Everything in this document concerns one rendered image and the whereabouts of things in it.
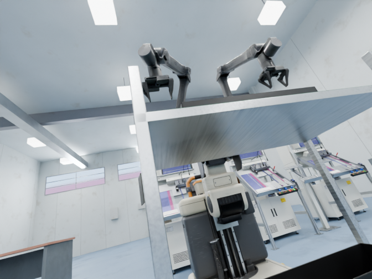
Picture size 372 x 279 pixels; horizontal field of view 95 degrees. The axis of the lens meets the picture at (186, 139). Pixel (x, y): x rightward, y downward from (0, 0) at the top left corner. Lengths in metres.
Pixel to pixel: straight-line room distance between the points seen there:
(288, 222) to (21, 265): 4.09
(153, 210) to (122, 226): 10.64
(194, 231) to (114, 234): 9.82
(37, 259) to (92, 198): 7.91
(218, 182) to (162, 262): 0.86
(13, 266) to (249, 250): 3.39
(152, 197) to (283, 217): 3.17
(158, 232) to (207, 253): 1.06
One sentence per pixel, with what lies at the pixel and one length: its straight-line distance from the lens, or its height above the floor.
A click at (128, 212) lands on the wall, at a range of 10.95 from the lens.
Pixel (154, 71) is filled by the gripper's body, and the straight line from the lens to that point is 0.79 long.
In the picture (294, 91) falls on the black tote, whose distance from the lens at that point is 0.83.
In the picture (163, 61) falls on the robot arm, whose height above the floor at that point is 1.35.
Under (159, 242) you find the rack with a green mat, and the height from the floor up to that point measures 0.68.
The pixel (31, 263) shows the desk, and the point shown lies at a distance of 3.85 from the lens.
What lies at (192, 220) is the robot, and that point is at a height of 0.65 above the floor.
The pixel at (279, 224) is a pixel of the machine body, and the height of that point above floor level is 0.21.
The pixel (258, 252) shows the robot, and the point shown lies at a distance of 1.52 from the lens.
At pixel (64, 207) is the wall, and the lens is 11.98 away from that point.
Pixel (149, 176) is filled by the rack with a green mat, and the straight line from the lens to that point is 0.36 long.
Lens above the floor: 0.71
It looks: 23 degrees up
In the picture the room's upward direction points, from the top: 14 degrees counter-clockwise
